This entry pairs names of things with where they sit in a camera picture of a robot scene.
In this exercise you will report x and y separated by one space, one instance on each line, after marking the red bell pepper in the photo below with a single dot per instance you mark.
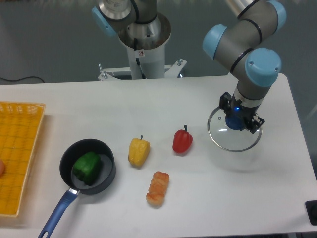
182 140

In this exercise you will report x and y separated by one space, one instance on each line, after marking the yellow bell pepper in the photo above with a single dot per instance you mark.
138 151

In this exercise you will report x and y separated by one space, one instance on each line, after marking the black device at table edge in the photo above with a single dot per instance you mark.
311 208

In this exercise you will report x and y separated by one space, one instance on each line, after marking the black saucepan blue handle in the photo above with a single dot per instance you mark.
106 176

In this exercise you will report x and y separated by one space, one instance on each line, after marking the orange round item in basket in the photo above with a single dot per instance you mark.
2 167

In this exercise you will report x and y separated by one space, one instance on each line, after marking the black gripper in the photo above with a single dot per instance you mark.
239 117

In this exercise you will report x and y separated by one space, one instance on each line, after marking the golden bread pastry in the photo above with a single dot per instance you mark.
157 189

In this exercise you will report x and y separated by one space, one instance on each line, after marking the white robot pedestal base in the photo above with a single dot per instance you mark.
145 45

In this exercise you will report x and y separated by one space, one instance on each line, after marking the green bell pepper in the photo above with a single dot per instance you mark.
87 168

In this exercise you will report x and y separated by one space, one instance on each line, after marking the glass pot lid blue knob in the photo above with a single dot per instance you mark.
228 139

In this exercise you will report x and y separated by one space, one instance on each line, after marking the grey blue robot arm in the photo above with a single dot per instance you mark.
237 48

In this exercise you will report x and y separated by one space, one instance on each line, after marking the yellow plastic basket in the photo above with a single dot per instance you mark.
20 124

